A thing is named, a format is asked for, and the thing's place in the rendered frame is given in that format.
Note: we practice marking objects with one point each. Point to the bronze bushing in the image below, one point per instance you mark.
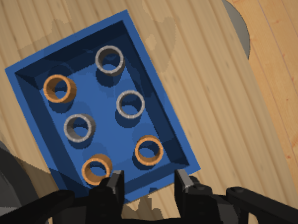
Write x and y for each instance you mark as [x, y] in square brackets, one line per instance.
[144, 160]
[49, 89]
[87, 173]

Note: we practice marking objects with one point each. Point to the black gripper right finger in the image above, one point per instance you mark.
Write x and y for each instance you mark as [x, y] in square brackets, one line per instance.
[234, 207]

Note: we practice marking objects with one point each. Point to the grey metal sleeve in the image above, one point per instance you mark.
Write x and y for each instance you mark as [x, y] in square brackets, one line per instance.
[69, 130]
[119, 103]
[109, 50]

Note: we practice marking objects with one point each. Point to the blue square tray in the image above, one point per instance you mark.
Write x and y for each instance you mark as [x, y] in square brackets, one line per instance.
[115, 136]

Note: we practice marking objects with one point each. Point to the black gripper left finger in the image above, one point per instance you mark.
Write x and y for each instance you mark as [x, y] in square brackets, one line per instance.
[64, 208]

